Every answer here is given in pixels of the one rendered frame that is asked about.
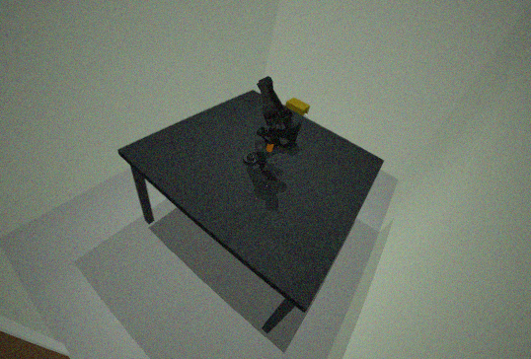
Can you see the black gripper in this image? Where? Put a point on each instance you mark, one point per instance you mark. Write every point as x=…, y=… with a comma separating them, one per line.
x=281, y=142

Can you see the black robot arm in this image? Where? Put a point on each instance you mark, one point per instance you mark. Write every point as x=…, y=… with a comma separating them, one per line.
x=274, y=110

